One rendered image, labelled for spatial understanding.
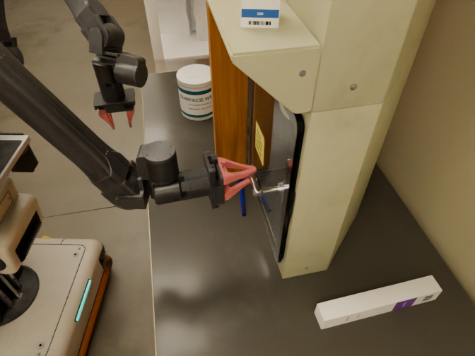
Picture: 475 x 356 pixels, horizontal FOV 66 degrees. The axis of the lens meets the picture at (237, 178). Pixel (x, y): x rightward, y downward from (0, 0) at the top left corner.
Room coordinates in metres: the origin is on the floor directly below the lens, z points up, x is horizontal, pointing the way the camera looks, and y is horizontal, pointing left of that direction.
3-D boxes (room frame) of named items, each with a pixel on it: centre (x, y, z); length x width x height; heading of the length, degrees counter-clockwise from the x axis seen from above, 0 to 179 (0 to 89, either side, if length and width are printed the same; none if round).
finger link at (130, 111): (0.81, 0.31, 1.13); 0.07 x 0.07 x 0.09; 12
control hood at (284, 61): (0.57, -0.02, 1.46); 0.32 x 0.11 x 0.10; 12
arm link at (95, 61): (0.81, 0.31, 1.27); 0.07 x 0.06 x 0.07; 70
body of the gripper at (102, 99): (0.81, 0.32, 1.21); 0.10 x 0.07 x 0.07; 102
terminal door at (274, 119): (0.58, -0.06, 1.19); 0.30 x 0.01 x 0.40; 11
